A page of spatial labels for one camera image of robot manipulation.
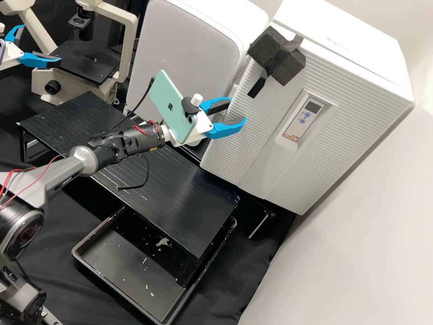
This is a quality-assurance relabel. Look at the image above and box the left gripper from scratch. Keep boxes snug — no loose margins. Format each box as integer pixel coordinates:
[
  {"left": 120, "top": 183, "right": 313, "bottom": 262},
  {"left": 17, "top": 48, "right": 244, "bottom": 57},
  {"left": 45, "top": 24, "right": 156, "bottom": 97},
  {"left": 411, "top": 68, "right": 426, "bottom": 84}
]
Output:
[{"left": 0, "top": 23, "right": 63, "bottom": 72}]

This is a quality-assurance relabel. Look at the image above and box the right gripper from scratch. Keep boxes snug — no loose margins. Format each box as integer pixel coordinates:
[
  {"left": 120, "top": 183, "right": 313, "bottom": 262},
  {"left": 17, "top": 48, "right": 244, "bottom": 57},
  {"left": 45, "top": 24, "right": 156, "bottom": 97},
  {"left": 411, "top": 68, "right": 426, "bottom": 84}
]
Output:
[{"left": 168, "top": 97, "right": 247, "bottom": 148}]

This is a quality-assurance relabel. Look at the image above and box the incubator door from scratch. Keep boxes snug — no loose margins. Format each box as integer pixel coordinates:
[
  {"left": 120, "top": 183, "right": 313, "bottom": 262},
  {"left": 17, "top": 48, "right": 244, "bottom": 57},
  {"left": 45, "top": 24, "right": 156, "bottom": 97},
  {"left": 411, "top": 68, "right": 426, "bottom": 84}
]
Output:
[{"left": 199, "top": 23, "right": 415, "bottom": 216}]

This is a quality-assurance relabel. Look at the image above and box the white incubator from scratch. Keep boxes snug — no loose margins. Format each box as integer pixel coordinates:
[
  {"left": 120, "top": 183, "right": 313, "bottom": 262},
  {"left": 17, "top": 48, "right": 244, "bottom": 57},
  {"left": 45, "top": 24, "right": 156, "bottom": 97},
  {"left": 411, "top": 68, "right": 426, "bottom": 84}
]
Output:
[{"left": 269, "top": 0, "right": 415, "bottom": 102}]

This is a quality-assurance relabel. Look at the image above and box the black platform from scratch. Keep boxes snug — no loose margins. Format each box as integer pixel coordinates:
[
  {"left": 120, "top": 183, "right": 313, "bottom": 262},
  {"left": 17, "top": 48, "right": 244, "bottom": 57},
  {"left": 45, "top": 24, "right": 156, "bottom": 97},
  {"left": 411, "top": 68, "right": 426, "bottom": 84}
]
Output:
[
  {"left": 89, "top": 145, "right": 241, "bottom": 270},
  {"left": 17, "top": 90, "right": 151, "bottom": 165}
]

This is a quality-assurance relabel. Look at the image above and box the cream microscope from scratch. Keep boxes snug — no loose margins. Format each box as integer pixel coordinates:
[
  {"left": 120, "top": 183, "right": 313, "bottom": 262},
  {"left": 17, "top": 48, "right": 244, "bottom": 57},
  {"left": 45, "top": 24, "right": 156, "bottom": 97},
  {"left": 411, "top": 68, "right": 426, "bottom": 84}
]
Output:
[{"left": 0, "top": 0, "right": 139, "bottom": 106}]

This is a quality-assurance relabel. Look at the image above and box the black tray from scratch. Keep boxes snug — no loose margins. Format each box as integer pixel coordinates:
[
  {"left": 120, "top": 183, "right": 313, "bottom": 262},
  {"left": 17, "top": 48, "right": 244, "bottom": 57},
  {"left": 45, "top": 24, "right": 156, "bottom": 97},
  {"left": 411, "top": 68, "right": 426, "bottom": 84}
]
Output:
[{"left": 71, "top": 204, "right": 237, "bottom": 324}]

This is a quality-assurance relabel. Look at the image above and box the right wrist camera phone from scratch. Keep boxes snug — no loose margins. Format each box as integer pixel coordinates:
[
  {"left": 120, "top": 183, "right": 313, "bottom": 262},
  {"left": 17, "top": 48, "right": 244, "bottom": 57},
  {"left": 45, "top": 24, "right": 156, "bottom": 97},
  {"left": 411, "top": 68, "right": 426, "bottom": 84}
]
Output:
[{"left": 148, "top": 69, "right": 204, "bottom": 145}]

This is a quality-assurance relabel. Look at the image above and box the black cable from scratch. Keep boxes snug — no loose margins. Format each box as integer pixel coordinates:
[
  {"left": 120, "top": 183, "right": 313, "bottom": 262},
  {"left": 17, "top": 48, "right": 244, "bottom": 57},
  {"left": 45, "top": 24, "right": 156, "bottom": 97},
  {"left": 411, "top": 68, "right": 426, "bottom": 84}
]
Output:
[{"left": 113, "top": 77, "right": 156, "bottom": 135}]

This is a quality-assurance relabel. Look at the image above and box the black wire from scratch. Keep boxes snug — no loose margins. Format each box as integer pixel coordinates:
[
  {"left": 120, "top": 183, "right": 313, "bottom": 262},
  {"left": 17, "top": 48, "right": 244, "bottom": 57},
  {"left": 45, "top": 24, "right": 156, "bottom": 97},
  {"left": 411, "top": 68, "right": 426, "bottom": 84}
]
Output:
[{"left": 116, "top": 158, "right": 152, "bottom": 191}]

